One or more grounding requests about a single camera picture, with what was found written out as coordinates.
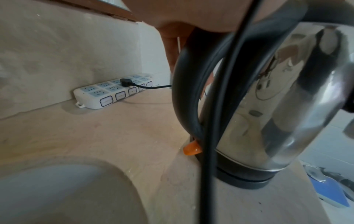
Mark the person's left hand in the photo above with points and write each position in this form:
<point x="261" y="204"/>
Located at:
<point x="193" y="13"/>

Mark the black round kettle base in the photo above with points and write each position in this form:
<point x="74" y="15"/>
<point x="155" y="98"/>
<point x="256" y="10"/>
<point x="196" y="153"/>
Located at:
<point x="249" y="181"/>

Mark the white power strip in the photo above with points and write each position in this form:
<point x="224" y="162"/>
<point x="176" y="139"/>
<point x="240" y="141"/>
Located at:
<point x="94" y="98"/>

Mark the white sink basin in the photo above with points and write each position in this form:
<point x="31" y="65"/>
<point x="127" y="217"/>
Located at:
<point x="55" y="192"/>

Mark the wooden framed wall mirror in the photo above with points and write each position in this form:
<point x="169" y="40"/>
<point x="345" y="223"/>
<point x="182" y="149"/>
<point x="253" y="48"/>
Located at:
<point x="119" y="12"/>

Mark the blue bathroom scale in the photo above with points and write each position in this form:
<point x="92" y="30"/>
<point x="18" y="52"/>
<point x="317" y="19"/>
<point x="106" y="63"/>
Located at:
<point x="329" y="190"/>

